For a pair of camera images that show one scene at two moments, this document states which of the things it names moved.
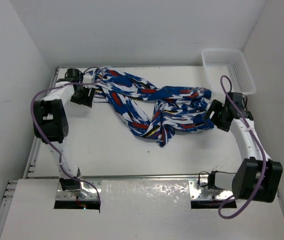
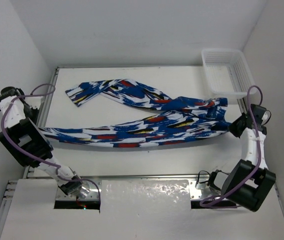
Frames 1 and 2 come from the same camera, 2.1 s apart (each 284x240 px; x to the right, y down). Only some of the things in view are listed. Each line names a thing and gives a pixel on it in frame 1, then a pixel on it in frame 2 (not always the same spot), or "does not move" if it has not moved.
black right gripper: x=216 y=106 -> x=232 y=127
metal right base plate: x=194 y=191 does not move
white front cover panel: x=134 y=209 does not move
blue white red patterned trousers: x=175 y=108 -> x=181 y=121
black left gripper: x=87 y=100 -> x=35 y=112
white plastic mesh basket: x=231 y=63 does not move
